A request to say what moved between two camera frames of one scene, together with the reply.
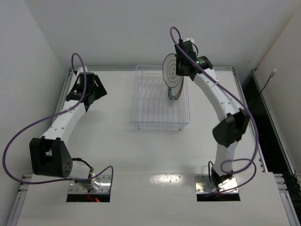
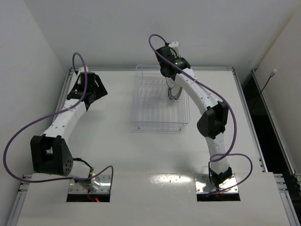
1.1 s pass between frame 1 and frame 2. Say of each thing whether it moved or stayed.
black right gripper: moved
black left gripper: stayed
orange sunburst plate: stayed
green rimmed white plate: stayed
